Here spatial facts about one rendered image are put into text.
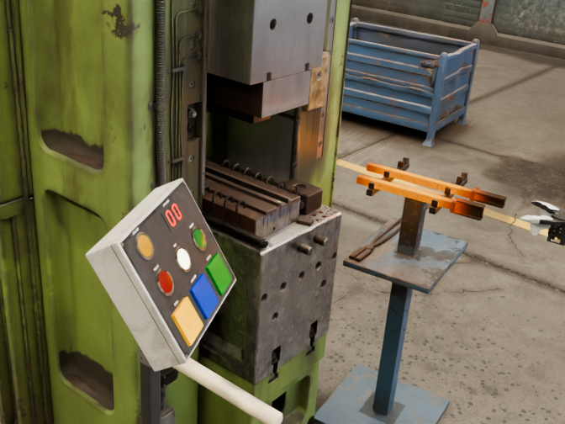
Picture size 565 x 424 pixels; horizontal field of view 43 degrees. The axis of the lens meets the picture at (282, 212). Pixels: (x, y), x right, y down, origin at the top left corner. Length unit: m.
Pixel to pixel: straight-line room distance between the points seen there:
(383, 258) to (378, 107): 3.51
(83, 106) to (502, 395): 2.01
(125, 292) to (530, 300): 2.70
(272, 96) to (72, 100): 0.53
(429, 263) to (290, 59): 0.90
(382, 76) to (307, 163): 3.48
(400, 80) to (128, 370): 4.06
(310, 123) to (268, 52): 0.53
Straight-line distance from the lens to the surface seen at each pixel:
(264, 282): 1.99
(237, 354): 2.20
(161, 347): 1.45
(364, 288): 3.61
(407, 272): 2.35
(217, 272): 1.63
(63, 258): 2.24
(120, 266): 1.39
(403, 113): 5.76
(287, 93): 1.91
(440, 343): 3.31
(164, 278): 1.45
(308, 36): 1.94
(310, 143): 2.32
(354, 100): 5.92
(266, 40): 1.80
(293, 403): 2.56
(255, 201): 2.05
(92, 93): 1.91
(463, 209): 2.22
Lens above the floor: 1.84
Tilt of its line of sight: 25 degrees down
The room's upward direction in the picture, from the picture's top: 4 degrees clockwise
